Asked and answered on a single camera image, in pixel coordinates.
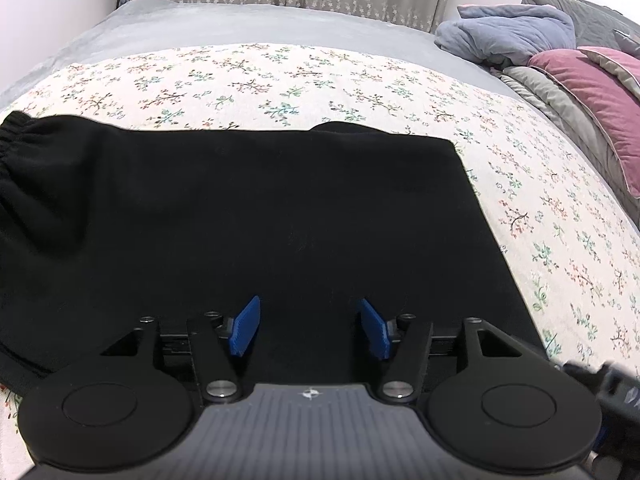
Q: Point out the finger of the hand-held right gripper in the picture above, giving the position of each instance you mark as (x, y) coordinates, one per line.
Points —
(582, 372)

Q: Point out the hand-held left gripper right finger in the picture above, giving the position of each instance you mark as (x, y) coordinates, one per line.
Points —
(375, 327)

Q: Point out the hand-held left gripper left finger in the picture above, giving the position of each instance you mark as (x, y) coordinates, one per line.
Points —
(247, 325)

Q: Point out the black pants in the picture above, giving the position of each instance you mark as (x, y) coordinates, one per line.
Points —
(250, 200)

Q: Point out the floral bed sheet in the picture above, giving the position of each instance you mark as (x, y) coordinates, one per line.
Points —
(350, 85)

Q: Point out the grey quilt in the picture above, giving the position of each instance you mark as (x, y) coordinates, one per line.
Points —
(555, 100)

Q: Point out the pink pillow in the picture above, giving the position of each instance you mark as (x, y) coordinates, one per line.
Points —
(590, 85)

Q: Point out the grey bed cover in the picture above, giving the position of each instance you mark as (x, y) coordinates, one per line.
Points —
(250, 22)

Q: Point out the blue-grey blanket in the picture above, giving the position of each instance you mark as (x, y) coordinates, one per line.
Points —
(510, 30)

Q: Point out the grey pillow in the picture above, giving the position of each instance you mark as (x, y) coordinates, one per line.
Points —
(580, 5)

